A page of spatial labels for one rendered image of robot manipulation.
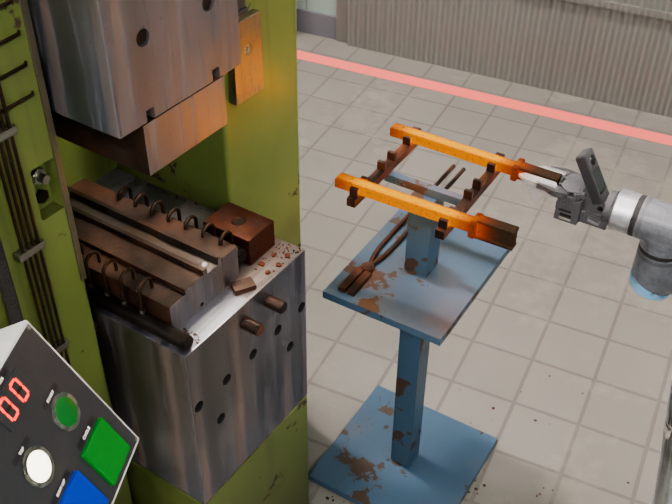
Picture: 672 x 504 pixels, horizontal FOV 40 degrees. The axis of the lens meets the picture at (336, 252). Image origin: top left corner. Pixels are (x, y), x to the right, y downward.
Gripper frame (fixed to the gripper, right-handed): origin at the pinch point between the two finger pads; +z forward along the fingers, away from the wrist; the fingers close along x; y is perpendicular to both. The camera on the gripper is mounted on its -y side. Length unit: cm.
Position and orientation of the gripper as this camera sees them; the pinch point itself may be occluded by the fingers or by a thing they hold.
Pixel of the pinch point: (527, 170)
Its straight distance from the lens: 206.1
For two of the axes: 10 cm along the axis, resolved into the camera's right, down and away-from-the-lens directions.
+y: -0.1, 7.8, 6.3
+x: 5.3, -5.3, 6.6
